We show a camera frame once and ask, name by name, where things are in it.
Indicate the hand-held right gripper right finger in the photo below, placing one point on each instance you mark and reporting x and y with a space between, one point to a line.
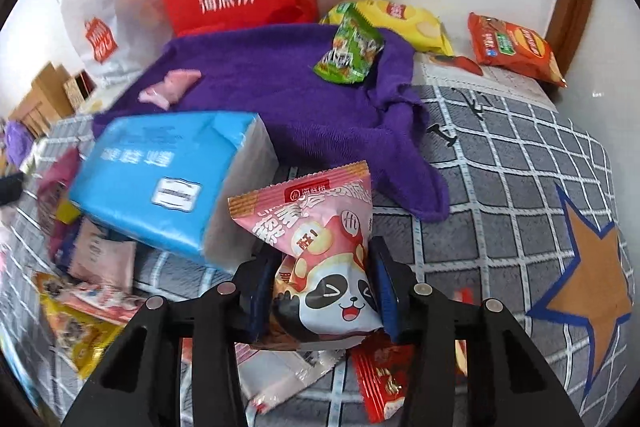
385 302

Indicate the small light pink packet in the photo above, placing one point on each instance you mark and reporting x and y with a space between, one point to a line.
170 87

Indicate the pink panda snack packet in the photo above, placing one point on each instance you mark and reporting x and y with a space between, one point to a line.
325 257

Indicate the grey checked bedsheet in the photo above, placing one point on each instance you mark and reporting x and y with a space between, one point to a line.
500 187

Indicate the white pink flat packet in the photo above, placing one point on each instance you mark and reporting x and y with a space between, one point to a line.
280 372

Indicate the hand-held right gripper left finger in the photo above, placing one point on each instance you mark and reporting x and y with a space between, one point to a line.
257 299

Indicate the yellow dark print snack packet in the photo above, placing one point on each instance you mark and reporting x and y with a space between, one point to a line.
75 337

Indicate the pale pink snack packet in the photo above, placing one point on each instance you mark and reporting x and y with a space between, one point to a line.
100 257

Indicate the small red snack packet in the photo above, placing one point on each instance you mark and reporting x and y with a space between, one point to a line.
377 382

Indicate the yellow chip bag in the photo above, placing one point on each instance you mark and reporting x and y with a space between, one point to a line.
410 24

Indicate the green snack packet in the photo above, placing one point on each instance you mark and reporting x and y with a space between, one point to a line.
350 52

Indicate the orange chip bag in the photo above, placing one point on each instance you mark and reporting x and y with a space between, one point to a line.
515 47

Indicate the blue tissue pack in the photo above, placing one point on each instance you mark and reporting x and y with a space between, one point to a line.
165 167

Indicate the magenta snack packet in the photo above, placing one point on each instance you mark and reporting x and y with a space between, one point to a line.
60 177

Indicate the purple towel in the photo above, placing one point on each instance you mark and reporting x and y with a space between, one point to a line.
280 77

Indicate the purple cloth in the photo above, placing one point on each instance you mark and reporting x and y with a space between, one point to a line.
17 142

